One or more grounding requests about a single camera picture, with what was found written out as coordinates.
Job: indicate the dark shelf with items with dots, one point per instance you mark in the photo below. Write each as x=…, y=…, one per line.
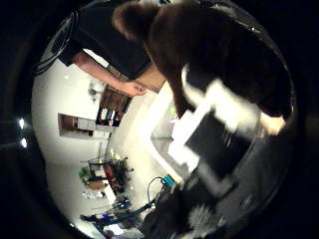
x=113, y=108

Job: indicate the blue box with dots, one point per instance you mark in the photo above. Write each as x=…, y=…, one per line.
x=168, y=181

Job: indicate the rack with plants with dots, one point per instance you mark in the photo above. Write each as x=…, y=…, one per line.
x=106, y=174

